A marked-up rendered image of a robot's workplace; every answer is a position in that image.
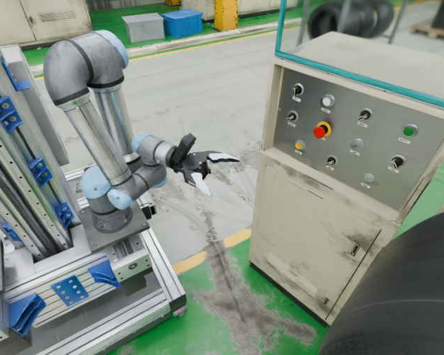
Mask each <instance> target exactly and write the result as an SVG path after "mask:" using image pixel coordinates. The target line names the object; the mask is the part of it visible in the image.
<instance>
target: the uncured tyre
mask: <svg viewBox="0 0 444 355"><path fill-rule="evenodd" d="M318 355H444V212H442V213H439V214H437V215H435V216H432V217H430V218H428V219H426V220H423V221H421V222H420V223H418V224H416V225H415V226H413V227H411V228H410V229H408V230H407V231H405V232H404V233H402V234H401V235H399V236H397V237H396V238H395V239H393V240H392V241H391V242H389V243H388V244H387V245H385V246H384V248H382V250H380V252H379V253H378V254H377V255H376V257H375V259H374V260H373V261H372V263H371V265H370V266H369V267H368V269H367V270H366V272H365V274H364V275H363V277H362V279H361V280H360V281H359V283H358V284H357V286H356V287H355V289H354V291H353V292H352V293H351V295H350V297H349V298H348V300H347V301H346V303H345V305H344V306H343V307H342V309H341V310H340V312H339V314H338V315H337V317H336V318H335V320H334V321H333V323H332V324H331V326H330V327H329V329H328V331H327V332H326V334H325V335H324V336H323V339H322V341H321V344H320V347H319V352H318Z"/></svg>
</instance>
